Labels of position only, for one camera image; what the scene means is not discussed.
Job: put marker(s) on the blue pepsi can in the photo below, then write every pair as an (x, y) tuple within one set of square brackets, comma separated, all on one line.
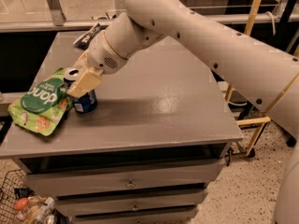
[(85, 104)]

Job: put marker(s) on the wooden frame stand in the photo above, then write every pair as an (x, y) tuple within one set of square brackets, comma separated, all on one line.
[(259, 123)]

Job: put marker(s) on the metal railing frame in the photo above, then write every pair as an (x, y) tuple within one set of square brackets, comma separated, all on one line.
[(21, 15)]

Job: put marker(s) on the green rice chip bag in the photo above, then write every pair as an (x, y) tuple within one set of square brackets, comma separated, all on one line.
[(41, 109)]

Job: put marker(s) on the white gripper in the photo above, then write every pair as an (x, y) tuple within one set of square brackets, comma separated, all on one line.
[(100, 56)]

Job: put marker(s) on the grey drawer cabinet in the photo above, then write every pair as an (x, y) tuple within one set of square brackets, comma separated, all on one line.
[(146, 154)]

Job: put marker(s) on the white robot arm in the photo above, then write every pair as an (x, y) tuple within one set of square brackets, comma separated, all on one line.
[(265, 76)]

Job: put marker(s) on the wire basket with snacks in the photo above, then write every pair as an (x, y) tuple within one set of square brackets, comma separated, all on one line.
[(21, 205)]

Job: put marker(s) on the dark blue chip bag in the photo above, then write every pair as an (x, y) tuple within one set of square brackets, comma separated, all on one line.
[(84, 40)]

